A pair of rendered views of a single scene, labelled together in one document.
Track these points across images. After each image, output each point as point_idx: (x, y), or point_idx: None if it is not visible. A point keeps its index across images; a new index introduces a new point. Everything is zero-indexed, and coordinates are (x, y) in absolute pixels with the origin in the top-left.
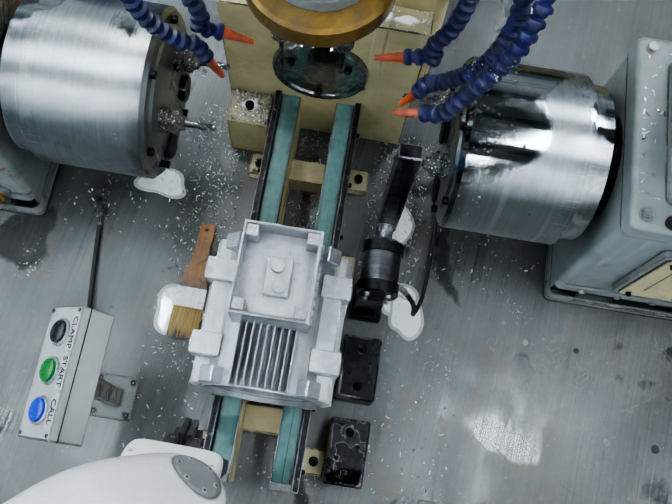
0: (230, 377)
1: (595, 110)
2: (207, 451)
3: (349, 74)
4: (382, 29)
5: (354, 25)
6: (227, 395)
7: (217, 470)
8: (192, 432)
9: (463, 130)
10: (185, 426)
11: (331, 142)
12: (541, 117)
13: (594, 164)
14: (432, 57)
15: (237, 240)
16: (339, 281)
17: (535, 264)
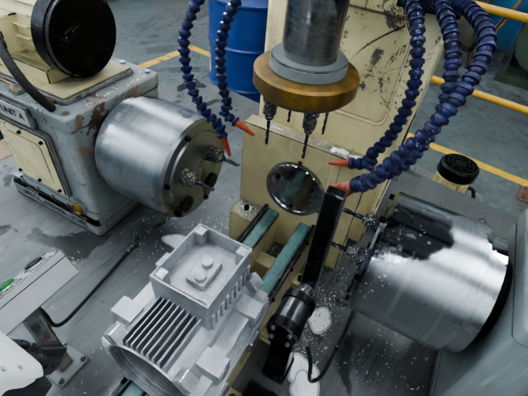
0: (126, 337)
1: (491, 236)
2: (34, 360)
3: (311, 192)
4: (339, 158)
5: (317, 93)
6: (130, 378)
7: (20, 374)
8: (45, 349)
9: (381, 222)
10: (46, 343)
11: (288, 240)
12: (445, 227)
13: (488, 276)
14: (368, 161)
15: None
16: (253, 302)
17: (420, 386)
